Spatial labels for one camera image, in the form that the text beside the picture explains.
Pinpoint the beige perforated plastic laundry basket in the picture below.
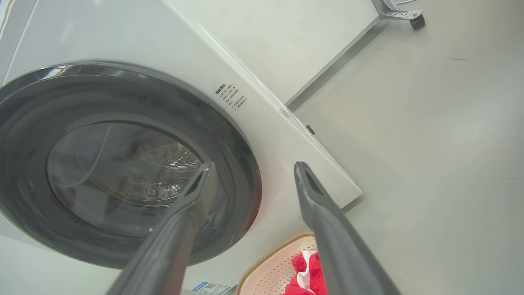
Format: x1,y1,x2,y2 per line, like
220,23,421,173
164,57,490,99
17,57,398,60
236,233,328,295

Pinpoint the white front-load washing machine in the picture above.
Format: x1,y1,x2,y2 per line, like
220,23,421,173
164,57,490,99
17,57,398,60
0,0,363,295

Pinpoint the round black washing machine door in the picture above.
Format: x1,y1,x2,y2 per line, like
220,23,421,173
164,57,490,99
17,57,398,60
0,61,262,270

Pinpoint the red and white garment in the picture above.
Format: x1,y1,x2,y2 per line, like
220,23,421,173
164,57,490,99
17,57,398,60
283,251,328,295

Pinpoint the grey metal stand leg with caster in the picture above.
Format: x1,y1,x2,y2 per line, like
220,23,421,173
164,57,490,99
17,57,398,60
371,0,425,30

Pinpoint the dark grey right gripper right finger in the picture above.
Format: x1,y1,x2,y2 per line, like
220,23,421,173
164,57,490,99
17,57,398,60
294,161,402,295

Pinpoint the blue energy label sticker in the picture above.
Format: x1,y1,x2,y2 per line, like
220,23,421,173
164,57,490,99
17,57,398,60
192,281,230,295

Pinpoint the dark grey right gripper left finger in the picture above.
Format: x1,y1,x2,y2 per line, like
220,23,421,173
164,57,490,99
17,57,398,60
106,162,217,295

